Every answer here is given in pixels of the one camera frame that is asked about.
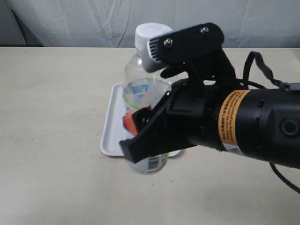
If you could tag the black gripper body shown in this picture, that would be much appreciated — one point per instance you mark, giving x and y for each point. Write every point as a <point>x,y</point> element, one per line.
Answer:
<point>194,102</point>

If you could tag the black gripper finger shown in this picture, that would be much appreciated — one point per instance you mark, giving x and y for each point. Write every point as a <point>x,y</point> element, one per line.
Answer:
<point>154,133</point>
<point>178,46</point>

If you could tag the clear plastic water bottle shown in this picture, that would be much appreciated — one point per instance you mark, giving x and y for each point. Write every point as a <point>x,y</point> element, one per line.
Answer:
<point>141,88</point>

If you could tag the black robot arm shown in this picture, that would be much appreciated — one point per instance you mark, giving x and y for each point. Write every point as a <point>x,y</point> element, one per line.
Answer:
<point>256,116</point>

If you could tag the white rectangular plastic tray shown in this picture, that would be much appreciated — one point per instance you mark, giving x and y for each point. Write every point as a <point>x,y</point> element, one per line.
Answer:
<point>113,130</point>

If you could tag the white wrinkled backdrop curtain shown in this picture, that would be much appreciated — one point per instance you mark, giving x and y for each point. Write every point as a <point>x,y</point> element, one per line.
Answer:
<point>112,23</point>

